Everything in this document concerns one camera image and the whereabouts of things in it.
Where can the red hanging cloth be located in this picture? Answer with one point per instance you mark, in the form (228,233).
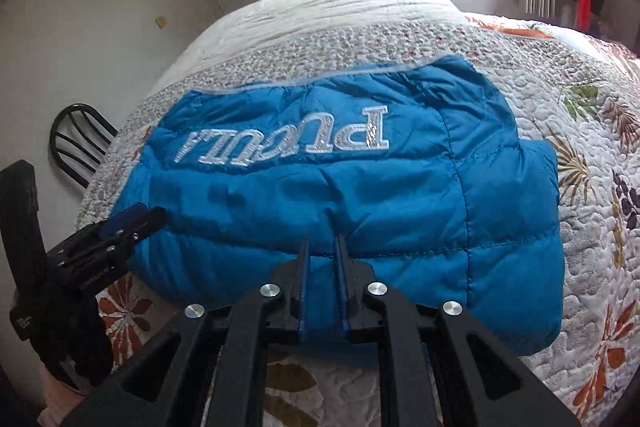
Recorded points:
(583,2)

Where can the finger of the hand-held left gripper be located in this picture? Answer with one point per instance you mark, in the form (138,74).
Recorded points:
(122,219)
(147,222)

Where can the yellow wall socket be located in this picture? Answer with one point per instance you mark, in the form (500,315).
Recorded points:
(161,22)

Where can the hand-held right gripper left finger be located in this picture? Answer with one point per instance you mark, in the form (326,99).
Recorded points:
(305,292)

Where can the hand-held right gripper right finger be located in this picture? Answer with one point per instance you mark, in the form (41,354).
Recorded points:
(342,292)

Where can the black metal chair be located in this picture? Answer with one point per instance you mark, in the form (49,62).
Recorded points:
(75,142)

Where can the person's left forearm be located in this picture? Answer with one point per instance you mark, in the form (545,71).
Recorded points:
(55,402)

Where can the floral quilted bedspread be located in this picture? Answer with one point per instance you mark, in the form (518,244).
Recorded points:
(590,257)

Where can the blue puffer jacket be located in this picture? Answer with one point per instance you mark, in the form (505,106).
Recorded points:
(350,197)

